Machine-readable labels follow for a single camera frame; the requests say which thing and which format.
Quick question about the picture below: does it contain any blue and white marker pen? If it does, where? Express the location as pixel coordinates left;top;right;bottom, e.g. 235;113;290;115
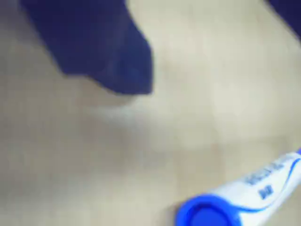
175;147;301;226

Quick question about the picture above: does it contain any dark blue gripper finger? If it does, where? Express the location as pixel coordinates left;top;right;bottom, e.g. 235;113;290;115
20;0;154;96
265;0;301;40

